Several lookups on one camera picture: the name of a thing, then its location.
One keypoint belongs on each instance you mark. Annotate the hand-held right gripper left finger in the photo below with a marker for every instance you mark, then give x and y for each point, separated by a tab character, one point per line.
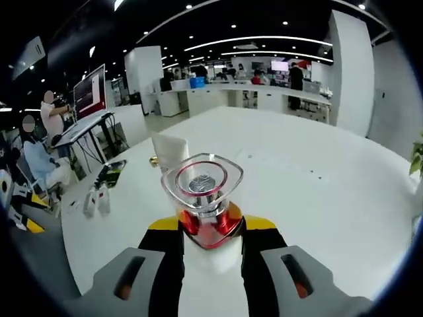
168	280

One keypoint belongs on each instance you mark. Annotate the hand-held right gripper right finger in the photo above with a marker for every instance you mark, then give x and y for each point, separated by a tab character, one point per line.
252	280

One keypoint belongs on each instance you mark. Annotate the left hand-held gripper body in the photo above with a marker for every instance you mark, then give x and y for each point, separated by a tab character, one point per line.
5	185

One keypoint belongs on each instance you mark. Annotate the red collar skincare bottle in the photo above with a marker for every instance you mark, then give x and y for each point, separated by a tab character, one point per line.
211	270

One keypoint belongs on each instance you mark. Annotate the white pump skincare bottle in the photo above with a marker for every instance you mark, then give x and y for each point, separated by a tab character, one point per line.
89	204
104	199

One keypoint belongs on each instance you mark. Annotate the green black packet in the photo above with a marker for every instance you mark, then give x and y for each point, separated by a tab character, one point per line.
112	171

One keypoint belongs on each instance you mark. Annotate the white skincare tube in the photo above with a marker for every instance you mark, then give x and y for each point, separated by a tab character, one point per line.
170	148

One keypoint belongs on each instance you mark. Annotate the hanging ceiling panel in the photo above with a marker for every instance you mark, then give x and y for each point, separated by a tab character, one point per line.
31	56

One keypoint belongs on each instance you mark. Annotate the long white counter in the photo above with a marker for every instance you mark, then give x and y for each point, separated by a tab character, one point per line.
205	99

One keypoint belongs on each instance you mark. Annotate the blue bin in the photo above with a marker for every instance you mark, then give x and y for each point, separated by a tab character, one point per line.
197	83

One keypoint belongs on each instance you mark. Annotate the green potted plant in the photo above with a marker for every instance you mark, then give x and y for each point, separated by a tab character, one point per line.
417	158

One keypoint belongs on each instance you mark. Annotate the wall screen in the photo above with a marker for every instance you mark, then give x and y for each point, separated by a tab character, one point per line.
279	65

